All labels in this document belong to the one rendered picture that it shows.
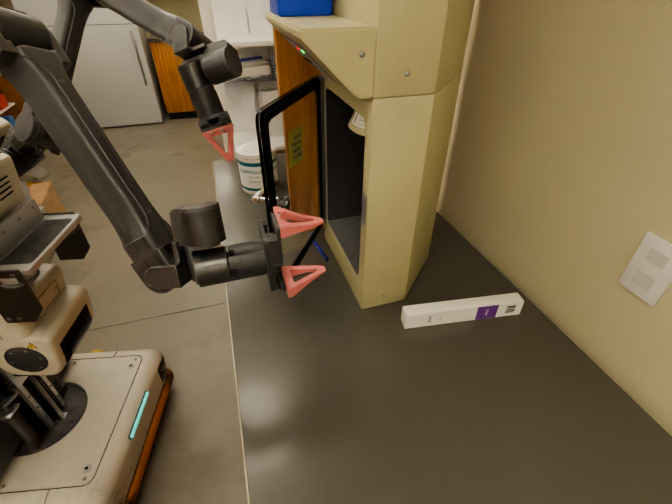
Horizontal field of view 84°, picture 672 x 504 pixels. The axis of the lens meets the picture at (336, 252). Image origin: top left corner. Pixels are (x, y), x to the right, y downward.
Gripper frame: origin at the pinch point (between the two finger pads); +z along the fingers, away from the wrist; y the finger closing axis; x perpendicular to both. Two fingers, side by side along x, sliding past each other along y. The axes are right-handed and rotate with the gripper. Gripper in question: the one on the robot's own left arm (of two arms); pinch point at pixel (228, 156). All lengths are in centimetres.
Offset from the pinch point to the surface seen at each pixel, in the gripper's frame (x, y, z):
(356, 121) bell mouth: -25.7, -17.0, 0.3
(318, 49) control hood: -17.3, -33.2, -12.7
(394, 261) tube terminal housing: -24.2, -22.1, 30.1
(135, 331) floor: 83, 112, 81
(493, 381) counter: -30, -43, 51
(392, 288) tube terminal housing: -22.8, -19.9, 37.6
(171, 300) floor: 64, 131, 80
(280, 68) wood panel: -18.7, 4.9, -14.1
